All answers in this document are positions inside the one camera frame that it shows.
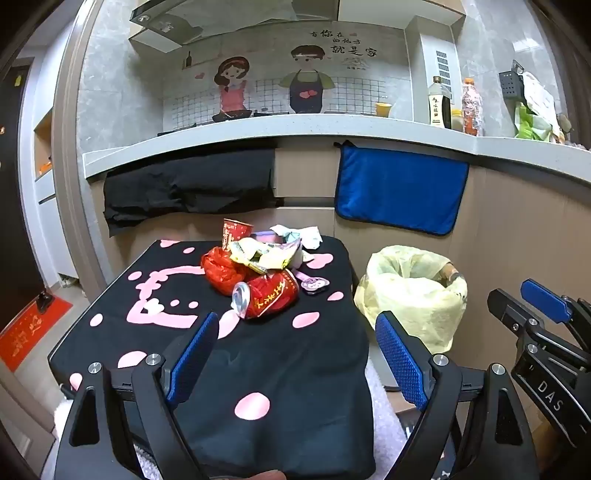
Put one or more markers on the light blue paper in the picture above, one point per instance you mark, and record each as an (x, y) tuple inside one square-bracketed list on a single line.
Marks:
[(282, 232)]

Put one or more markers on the white tissue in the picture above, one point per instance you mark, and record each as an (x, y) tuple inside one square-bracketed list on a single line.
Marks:
[(309, 237)]

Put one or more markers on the yellow cup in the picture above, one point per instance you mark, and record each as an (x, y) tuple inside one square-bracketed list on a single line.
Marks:
[(383, 110)]

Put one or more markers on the red doormat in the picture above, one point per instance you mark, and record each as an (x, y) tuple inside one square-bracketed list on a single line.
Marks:
[(32, 334)]

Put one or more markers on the white plastic bag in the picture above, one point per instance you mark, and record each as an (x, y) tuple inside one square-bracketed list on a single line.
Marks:
[(540, 99)]

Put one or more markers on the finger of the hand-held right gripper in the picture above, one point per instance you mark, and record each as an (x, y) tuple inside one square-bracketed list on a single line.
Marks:
[(508, 307), (545, 295)]

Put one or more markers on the orange-capped plastic bottle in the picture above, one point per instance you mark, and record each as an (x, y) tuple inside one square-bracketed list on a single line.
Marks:
[(472, 108)]

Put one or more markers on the blue towel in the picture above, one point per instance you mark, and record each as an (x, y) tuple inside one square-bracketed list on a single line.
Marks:
[(401, 184)]

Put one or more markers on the red plastic bag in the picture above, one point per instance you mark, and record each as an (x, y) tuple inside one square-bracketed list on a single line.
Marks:
[(221, 272)]

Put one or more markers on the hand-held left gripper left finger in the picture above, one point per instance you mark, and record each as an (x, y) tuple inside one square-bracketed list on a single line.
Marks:
[(194, 355)]

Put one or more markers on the crushed red can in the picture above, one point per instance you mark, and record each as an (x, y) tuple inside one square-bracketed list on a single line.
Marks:
[(272, 293)]

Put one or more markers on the grey kitchen counter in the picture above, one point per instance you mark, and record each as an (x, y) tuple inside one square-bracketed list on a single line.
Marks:
[(323, 127)]

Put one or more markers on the purple packet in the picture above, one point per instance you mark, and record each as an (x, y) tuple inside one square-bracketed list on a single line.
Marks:
[(265, 237)]

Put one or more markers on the white wall shelf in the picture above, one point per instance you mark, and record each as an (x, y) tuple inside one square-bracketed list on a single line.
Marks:
[(46, 157)]

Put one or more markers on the red paper cup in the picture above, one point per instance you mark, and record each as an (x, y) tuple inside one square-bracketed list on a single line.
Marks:
[(233, 233)]

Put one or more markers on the white fluffy towel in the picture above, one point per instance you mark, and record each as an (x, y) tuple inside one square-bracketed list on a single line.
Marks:
[(388, 420)]

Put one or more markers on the dark sauce bottle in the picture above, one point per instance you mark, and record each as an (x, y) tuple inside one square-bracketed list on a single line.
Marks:
[(439, 108)]

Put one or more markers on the small yellow-lid jar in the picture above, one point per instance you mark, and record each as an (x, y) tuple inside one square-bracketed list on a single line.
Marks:
[(457, 121)]

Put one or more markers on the white vented column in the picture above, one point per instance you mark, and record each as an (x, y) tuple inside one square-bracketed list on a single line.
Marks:
[(427, 50)]

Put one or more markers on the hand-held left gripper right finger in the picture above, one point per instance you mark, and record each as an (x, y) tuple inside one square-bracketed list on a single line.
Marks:
[(401, 360)]

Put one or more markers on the black hanging cloth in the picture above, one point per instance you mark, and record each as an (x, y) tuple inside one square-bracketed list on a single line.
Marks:
[(184, 184)]

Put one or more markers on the black door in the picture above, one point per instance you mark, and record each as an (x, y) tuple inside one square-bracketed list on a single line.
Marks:
[(18, 207)]

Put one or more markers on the white upper cabinet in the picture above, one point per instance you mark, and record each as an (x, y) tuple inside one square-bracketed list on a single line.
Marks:
[(397, 9)]

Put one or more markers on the gold snack wrapper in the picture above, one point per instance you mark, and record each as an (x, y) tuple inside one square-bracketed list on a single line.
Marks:
[(263, 258)]

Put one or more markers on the black gas stove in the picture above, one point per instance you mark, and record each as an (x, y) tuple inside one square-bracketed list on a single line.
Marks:
[(231, 115)]

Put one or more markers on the range hood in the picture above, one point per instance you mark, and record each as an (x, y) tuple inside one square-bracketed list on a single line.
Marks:
[(207, 18)]

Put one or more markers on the black cloth with pink print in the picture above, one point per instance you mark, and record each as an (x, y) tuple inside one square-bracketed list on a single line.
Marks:
[(286, 369)]

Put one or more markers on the cartoon wall poster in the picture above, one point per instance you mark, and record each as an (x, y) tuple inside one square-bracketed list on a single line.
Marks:
[(268, 69)]

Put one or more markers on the green plastic bag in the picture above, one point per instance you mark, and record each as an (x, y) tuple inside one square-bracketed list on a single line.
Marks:
[(531, 127)]

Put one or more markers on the black utensil holder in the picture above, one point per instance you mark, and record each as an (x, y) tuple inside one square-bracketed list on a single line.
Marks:
[(510, 83)]

